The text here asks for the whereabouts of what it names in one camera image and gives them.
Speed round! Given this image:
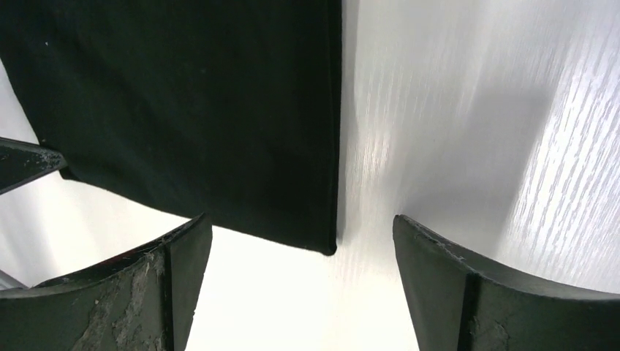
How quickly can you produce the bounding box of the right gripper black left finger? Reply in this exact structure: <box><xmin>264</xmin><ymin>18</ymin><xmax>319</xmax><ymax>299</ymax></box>
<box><xmin>1</xmin><ymin>215</ymin><xmax>213</xmax><ymax>350</ymax></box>

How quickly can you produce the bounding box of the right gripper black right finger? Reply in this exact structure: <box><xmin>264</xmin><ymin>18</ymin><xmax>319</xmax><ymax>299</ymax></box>
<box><xmin>393</xmin><ymin>215</ymin><xmax>619</xmax><ymax>350</ymax></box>

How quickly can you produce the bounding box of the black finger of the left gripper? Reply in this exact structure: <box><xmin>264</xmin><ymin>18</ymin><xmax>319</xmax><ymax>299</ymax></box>
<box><xmin>1</xmin><ymin>137</ymin><xmax>67</xmax><ymax>194</ymax></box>

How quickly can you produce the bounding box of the black t-shirt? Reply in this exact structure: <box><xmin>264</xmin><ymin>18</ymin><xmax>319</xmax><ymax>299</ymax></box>
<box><xmin>1</xmin><ymin>1</ymin><xmax>342</xmax><ymax>255</ymax></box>

